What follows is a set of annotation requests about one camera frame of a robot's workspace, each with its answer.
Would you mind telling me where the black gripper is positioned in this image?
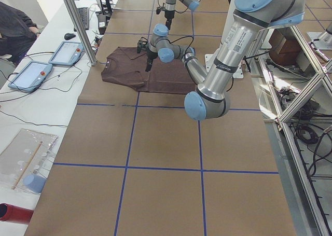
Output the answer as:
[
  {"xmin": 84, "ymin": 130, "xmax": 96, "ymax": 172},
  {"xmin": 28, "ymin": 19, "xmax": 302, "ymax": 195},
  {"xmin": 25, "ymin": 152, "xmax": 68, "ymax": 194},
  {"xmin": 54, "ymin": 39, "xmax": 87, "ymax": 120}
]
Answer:
[
  {"xmin": 164, "ymin": 10, "xmax": 175, "ymax": 30},
  {"xmin": 145, "ymin": 44, "xmax": 157, "ymax": 72}
]

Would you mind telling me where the dark brown t-shirt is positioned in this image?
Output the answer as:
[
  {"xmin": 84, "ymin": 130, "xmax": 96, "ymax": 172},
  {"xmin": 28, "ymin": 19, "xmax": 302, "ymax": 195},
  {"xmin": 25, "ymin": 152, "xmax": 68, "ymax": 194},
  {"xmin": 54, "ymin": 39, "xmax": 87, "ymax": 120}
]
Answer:
[{"xmin": 101, "ymin": 47, "xmax": 196, "ymax": 94}]

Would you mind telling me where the far blue teach pendant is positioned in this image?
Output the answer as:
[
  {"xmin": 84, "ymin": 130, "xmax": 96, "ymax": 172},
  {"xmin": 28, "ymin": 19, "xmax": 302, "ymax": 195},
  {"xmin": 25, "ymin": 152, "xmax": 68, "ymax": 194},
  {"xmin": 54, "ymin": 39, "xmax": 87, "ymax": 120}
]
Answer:
[{"xmin": 49, "ymin": 41, "xmax": 84, "ymax": 66}]

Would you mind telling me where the blue teach pendant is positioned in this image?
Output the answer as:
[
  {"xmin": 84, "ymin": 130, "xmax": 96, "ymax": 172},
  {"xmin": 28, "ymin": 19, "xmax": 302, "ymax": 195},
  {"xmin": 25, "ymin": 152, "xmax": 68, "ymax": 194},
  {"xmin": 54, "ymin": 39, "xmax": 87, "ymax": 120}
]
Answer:
[
  {"xmin": 49, "ymin": 41, "xmax": 84, "ymax": 66},
  {"xmin": 8, "ymin": 61, "xmax": 53, "ymax": 93}
]

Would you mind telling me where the black keyboard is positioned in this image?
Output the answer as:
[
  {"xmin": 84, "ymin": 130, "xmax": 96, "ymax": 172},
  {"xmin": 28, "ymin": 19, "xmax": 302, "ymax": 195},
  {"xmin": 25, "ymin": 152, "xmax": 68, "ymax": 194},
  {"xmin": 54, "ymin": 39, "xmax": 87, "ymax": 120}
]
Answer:
[{"xmin": 77, "ymin": 7, "xmax": 90, "ymax": 30}]

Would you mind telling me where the black computer mouse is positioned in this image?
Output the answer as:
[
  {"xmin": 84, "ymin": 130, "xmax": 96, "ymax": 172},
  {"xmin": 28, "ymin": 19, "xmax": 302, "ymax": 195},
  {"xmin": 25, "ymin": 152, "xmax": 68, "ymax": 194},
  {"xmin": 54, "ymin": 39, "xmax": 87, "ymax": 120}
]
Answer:
[{"xmin": 64, "ymin": 33, "xmax": 76, "ymax": 40}]

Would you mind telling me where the near blue teach pendant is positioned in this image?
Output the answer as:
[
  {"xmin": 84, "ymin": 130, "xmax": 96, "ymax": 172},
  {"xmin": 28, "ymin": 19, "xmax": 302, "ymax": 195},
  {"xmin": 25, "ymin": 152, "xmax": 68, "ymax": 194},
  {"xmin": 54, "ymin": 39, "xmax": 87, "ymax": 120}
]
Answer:
[{"xmin": 8, "ymin": 61, "xmax": 53, "ymax": 93}]

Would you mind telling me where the seated person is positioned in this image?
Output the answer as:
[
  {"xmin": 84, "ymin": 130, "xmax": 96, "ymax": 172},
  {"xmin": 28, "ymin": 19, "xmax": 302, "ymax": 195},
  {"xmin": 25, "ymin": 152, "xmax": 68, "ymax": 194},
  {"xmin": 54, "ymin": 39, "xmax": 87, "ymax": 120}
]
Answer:
[{"xmin": 1, "ymin": 3, "xmax": 40, "ymax": 65}]

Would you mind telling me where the clear plastic bag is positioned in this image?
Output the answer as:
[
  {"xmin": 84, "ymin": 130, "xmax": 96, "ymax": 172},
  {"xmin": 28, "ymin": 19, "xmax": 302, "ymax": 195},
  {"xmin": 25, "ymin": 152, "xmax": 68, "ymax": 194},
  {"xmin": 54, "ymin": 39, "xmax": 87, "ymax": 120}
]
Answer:
[{"xmin": 1, "ymin": 129, "xmax": 58, "ymax": 193}]

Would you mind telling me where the light blue cup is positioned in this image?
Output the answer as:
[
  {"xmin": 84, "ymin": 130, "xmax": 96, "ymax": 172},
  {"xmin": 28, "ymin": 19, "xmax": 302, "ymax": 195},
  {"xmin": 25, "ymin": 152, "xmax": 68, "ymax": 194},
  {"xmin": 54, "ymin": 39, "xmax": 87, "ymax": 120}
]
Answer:
[{"xmin": 23, "ymin": 174, "xmax": 47, "ymax": 193}]

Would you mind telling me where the red cylinder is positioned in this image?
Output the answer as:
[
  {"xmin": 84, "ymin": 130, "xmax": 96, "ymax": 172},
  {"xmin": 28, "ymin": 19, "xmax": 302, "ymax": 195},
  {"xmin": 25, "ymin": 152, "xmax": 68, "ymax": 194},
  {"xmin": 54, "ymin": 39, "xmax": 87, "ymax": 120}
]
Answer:
[{"xmin": 1, "ymin": 203, "xmax": 34, "ymax": 225}]

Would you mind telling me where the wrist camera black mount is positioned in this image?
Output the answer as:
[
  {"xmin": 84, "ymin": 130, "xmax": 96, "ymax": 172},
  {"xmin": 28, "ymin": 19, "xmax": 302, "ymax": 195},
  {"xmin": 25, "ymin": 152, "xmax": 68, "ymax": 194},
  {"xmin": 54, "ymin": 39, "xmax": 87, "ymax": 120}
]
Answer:
[{"xmin": 136, "ymin": 37, "xmax": 148, "ymax": 53}]

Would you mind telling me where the aluminium frame post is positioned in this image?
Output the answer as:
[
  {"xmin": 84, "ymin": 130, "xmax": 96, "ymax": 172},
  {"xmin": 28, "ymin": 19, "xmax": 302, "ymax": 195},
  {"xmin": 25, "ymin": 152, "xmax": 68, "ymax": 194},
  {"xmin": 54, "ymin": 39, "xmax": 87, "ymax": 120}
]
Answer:
[{"xmin": 63, "ymin": 0, "xmax": 97, "ymax": 66}]

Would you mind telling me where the aluminium frame rack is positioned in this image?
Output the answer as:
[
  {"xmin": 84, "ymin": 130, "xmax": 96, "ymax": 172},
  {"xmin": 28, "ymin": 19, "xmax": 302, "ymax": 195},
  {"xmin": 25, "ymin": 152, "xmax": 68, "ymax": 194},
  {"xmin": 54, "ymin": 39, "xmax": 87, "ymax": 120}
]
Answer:
[{"xmin": 250, "ymin": 20, "xmax": 331, "ymax": 235}]

